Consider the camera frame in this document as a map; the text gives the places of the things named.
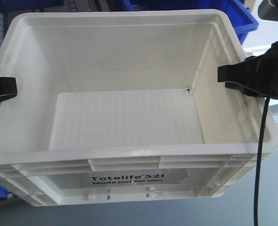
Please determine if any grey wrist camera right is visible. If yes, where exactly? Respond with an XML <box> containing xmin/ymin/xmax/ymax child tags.
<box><xmin>257</xmin><ymin>0</ymin><xmax>278</xmax><ymax>22</ymax></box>

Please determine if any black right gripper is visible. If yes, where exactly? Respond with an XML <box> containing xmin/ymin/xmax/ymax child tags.
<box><xmin>217</xmin><ymin>41</ymin><xmax>278</xmax><ymax>100</ymax></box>

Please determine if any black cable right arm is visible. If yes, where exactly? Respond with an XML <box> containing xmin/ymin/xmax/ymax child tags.
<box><xmin>253</xmin><ymin>96</ymin><xmax>271</xmax><ymax>226</ymax></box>

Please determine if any white Totelife plastic bin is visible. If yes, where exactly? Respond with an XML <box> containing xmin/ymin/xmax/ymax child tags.
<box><xmin>0</xmin><ymin>8</ymin><xmax>278</xmax><ymax>207</ymax></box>

